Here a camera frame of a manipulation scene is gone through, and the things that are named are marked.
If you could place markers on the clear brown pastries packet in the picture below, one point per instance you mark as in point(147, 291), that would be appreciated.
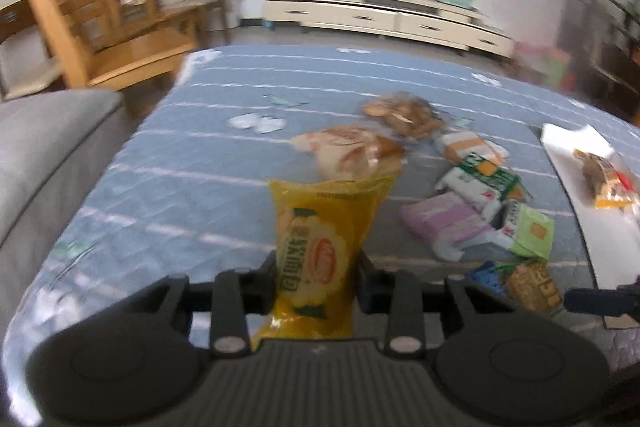
point(400, 114)

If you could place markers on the grey sofa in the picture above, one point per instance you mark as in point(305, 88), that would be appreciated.
point(45, 157)

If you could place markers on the blue snack packet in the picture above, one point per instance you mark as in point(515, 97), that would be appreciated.
point(487, 279)

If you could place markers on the clear bread roll packet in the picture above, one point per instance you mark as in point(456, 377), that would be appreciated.
point(345, 149)

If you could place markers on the cream low cabinet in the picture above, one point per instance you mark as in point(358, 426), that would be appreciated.
point(350, 14)

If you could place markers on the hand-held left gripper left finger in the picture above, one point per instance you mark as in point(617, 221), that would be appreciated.
point(267, 284)

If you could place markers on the blue quilted blanket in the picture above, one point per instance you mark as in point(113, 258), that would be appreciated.
point(200, 187)

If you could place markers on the dark chair with beige cushion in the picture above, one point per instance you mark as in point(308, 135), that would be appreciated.
point(30, 79)

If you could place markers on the light green snack packet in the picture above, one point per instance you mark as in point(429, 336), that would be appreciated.
point(535, 232)

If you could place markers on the dark-backed wooden chair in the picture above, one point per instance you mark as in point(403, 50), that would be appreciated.
point(200, 9)

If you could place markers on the golden brown snack packet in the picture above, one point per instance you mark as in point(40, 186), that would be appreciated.
point(532, 287)

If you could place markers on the purple white snack packet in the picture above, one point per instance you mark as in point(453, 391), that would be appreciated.
point(440, 219)

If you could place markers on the green white snack packet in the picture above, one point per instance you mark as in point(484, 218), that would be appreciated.
point(492, 177)

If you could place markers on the brown yellow snack packet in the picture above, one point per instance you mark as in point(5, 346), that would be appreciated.
point(600, 174)

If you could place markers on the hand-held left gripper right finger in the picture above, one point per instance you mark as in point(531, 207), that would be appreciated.
point(366, 292)

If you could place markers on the orange white snack packet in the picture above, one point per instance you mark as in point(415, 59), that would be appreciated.
point(462, 147)

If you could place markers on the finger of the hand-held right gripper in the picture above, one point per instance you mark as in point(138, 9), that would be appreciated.
point(590, 300)

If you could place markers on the white cardboard tray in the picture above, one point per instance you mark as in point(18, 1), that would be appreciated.
point(570, 167)

